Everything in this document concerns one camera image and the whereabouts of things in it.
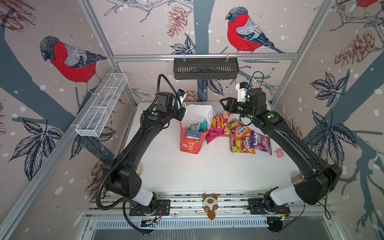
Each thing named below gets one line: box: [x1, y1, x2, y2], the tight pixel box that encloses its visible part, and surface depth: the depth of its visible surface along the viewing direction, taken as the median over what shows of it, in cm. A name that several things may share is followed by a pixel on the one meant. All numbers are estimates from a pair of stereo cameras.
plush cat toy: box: [202, 193, 219, 220], surface depth 74 cm
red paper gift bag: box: [180, 104, 216, 155], surface depth 87 cm
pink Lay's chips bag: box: [205, 111, 235, 145], surface depth 96 cm
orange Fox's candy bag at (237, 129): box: [226, 118, 252, 140], surface depth 102 cm
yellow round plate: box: [136, 162, 143, 177], surface depth 86 cm
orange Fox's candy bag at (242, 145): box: [229, 135, 256, 154], surface depth 95 cm
